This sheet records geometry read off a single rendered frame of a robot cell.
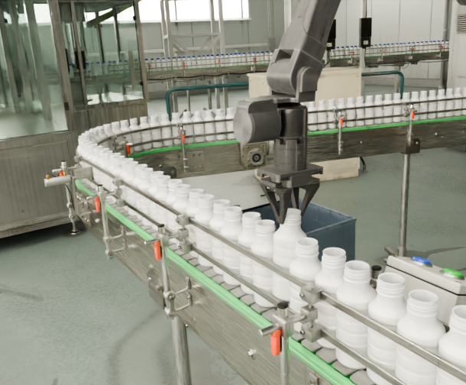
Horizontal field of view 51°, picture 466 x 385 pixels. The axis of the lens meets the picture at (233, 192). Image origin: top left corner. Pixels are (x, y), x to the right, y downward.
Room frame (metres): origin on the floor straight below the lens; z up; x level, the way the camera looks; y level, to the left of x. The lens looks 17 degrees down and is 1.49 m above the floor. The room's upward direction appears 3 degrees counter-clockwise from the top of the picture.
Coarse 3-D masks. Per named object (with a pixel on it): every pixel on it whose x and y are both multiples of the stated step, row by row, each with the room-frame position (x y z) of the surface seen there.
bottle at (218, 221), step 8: (216, 200) 1.03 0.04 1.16; (224, 200) 1.03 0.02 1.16; (216, 208) 1.00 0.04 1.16; (224, 208) 1.00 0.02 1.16; (216, 216) 1.00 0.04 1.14; (224, 216) 1.00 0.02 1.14; (216, 224) 0.99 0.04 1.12; (224, 224) 0.99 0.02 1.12; (216, 240) 0.99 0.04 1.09; (216, 248) 0.99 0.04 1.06; (216, 256) 0.99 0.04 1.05; (216, 272) 0.99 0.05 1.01
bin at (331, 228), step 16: (256, 208) 1.61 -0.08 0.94; (288, 208) 1.68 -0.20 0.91; (320, 208) 1.57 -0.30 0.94; (304, 224) 1.65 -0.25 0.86; (320, 224) 1.57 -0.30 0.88; (336, 224) 1.39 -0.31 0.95; (352, 224) 1.43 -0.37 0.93; (320, 240) 1.36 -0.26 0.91; (336, 240) 1.40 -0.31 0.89; (352, 240) 1.43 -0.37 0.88; (320, 256) 1.36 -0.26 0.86; (352, 256) 1.43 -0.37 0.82
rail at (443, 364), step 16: (112, 176) 1.53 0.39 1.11; (144, 192) 1.30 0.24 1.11; (192, 224) 1.06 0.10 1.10; (224, 240) 0.93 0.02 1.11; (208, 256) 1.00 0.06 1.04; (256, 256) 0.83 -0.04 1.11; (256, 288) 0.84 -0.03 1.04; (336, 304) 0.65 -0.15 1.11; (304, 320) 0.72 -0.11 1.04; (368, 320) 0.60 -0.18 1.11; (400, 336) 0.55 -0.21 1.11; (352, 352) 0.62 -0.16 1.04; (416, 352) 0.53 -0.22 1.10; (368, 368) 0.60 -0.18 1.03; (448, 368) 0.49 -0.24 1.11; (400, 384) 0.55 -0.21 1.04
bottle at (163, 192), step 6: (162, 180) 1.24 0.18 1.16; (168, 180) 1.25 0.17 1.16; (162, 186) 1.24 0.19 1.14; (156, 192) 1.25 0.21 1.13; (162, 192) 1.24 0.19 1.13; (168, 192) 1.24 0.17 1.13; (156, 198) 1.24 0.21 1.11; (162, 198) 1.23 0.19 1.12; (156, 204) 1.24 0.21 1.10; (156, 210) 1.25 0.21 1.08; (162, 210) 1.23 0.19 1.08; (162, 216) 1.23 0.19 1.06; (162, 222) 1.23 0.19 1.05; (168, 234) 1.23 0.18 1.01
